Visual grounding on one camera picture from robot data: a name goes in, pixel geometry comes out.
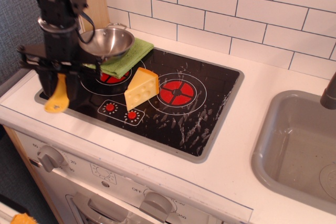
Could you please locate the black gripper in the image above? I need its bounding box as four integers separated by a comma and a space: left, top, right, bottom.
17, 23, 102, 101

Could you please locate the yellow dish brush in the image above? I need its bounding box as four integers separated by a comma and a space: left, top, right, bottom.
44, 73, 70, 113

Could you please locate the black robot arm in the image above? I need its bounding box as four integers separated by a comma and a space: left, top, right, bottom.
17, 0, 102, 101

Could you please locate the green folded cloth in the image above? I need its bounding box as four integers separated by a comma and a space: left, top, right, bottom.
99, 37, 154, 79

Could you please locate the small steel pan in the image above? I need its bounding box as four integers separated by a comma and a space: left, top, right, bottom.
79, 23, 135, 61

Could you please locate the grey left oven knob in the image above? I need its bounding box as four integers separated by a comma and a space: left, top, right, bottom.
37, 145, 64, 173

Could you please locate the grey oven knob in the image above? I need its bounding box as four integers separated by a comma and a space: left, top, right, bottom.
37, 145, 64, 173
139, 192, 173, 223

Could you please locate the yellow toy cheese wedge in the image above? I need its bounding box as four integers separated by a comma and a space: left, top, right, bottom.
124, 67, 159, 111

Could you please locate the black toy stovetop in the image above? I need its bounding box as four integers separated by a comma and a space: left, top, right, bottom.
34, 47, 245, 164

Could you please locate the orange object bottom left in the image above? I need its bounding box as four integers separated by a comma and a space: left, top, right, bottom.
10, 213, 37, 224

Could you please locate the grey right oven knob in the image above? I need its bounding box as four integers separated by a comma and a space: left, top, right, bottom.
139, 192, 173, 223

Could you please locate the grey toy sink basin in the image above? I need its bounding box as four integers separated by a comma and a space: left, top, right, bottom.
251, 90, 335, 215

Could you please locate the grey faucet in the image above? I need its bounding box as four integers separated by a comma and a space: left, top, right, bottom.
320, 73, 336, 110

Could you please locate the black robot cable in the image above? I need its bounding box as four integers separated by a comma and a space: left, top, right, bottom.
76, 10, 96, 45

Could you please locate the grey oven door handle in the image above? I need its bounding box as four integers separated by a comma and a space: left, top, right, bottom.
72, 193, 150, 223

